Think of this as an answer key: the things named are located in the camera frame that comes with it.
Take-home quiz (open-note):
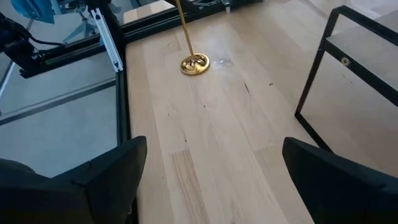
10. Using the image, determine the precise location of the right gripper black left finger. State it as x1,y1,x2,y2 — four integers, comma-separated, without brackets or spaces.
0,136,148,224

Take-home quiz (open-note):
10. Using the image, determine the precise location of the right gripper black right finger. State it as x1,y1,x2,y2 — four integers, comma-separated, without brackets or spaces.
282,136,398,224

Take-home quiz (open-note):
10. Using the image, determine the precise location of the tall gold candlestick holder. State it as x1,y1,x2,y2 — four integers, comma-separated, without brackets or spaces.
174,0,211,77

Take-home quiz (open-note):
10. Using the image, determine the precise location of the silver aluminium extrusion bar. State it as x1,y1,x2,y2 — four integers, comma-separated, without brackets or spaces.
90,7,124,73

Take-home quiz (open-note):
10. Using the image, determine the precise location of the blue cloth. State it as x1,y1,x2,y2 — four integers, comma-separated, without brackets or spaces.
10,0,56,25

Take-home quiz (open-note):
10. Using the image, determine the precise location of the black aluminium table frame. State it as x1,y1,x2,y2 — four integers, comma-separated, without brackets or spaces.
18,0,265,149

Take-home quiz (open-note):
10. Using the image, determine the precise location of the black device with cables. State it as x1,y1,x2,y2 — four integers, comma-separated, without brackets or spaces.
0,12,43,78

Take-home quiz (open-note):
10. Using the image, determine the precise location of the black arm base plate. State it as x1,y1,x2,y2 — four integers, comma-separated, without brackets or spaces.
183,0,233,15

